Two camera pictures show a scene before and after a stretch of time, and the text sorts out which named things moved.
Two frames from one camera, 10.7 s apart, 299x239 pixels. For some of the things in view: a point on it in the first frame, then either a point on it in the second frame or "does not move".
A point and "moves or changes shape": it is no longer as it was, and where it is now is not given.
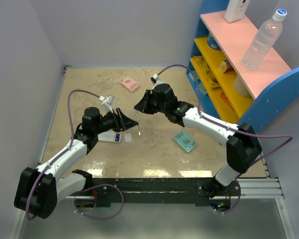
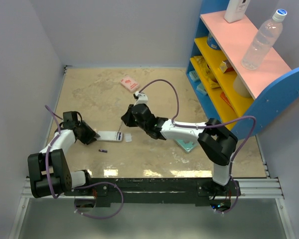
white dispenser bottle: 235,10 does not move
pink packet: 130,83 does not move
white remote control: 109,136 does not move
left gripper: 121,122 -> 89,138
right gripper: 144,106 -> 127,118
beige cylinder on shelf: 240,88 does not move
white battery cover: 127,137 does not move
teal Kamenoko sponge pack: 186,142 does not move
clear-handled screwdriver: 139,133 moves or changes shape
